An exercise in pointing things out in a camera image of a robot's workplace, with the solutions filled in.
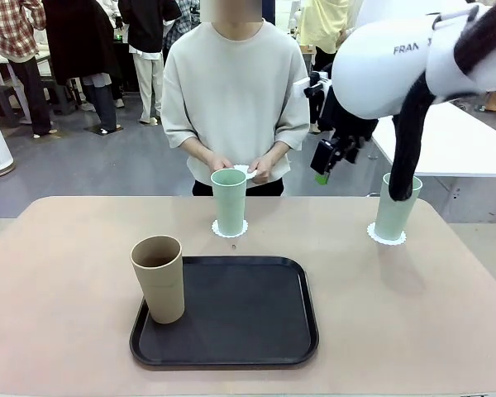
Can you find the person's right hand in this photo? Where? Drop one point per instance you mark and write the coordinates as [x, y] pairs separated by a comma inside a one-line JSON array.
[[222, 162]]

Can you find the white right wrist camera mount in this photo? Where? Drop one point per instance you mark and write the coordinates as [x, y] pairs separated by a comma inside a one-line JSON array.
[[301, 87]]

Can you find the person in black coat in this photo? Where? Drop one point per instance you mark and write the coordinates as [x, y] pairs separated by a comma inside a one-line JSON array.
[[78, 37]]

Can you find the green tall cup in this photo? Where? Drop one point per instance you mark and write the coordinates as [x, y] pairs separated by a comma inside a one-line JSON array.
[[229, 202], [390, 223]]

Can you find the white paper coaster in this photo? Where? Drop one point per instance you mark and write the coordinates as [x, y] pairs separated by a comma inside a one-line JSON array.
[[230, 235], [386, 242], [248, 173]]

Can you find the person in yellow jacket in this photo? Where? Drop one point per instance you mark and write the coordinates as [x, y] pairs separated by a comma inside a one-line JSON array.
[[318, 25]]

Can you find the person wearing sandals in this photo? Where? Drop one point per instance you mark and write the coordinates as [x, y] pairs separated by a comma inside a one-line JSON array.
[[491, 101]]

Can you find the black plastic stool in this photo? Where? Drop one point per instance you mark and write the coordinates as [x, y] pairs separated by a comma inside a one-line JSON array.
[[2, 99]]

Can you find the white table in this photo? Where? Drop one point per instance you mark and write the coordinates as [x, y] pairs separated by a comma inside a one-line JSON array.
[[459, 144]]

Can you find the person in beige sweater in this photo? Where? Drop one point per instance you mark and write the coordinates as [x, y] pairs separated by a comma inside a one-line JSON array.
[[235, 82]]

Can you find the person's left forearm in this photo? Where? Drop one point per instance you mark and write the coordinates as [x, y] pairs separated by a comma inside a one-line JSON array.
[[279, 151]]

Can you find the person's right forearm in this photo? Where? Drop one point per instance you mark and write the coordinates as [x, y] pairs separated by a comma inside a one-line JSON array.
[[194, 149]]

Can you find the brown tall cup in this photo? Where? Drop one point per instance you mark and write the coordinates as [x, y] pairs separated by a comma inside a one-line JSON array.
[[161, 289]]

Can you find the person's left hand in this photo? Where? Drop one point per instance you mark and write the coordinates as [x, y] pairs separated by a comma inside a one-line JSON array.
[[264, 169]]

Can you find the black plastic tray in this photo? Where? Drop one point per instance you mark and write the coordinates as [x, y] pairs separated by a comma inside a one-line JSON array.
[[239, 322]]

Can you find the person in white trousers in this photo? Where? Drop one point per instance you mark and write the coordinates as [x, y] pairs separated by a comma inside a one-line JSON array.
[[146, 74]]

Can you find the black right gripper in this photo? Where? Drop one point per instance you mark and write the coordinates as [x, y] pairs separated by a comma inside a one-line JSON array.
[[347, 120]]

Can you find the person in plaid shirt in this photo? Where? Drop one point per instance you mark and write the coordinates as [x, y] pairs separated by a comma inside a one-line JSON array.
[[12, 25]]

